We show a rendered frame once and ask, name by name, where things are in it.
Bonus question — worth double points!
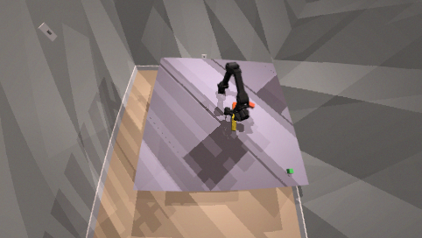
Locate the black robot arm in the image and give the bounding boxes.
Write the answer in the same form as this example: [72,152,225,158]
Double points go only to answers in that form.
[217,62,250,122]

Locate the yellow bar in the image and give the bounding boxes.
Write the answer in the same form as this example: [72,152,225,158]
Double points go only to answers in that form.
[231,102,237,131]

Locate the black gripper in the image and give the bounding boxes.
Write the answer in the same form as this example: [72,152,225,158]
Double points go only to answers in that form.
[224,107,239,117]

